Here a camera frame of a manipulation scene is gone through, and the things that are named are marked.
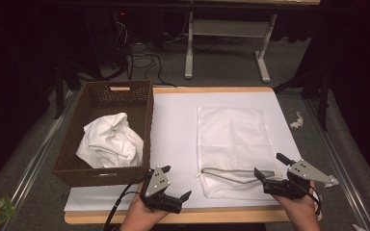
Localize white metal desk frame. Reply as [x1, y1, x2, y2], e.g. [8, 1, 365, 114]
[184, 12, 278, 84]

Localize person's left hand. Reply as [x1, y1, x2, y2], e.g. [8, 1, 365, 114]
[119, 189, 172, 231]

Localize metal floor rail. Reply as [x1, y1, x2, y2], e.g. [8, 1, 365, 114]
[303, 99, 370, 231]
[0, 90, 78, 231]

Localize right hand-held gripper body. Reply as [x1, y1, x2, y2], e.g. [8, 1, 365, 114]
[262, 159, 336, 200]

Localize clear plastic bag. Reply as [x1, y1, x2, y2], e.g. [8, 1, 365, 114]
[195, 106, 285, 200]

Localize brown woven basket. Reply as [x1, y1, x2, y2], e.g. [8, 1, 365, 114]
[53, 80, 155, 189]

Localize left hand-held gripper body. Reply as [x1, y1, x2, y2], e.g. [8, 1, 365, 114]
[139, 167, 183, 215]

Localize black stand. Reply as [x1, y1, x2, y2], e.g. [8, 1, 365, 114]
[53, 61, 110, 120]
[273, 68, 331, 132]

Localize person's right hand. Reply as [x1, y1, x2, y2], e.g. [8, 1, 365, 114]
[271, 181, 322, 231]

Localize white table sheet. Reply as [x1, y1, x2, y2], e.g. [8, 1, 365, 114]
[64, 91, 303, 213]

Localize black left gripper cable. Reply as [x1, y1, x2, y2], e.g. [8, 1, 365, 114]
[102, 172, 153, 231]

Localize white garment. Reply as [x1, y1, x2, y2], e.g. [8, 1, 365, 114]
[75, 112, 145, 169]

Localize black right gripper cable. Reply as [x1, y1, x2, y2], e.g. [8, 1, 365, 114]
[303, 184, 323, 217]

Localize black floor cables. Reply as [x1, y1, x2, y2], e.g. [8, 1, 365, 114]
[115, 41, 177, 89]

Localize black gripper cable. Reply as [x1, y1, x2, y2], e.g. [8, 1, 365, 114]
[303, 184, 323, 217]
[102, 172, 153, 231]

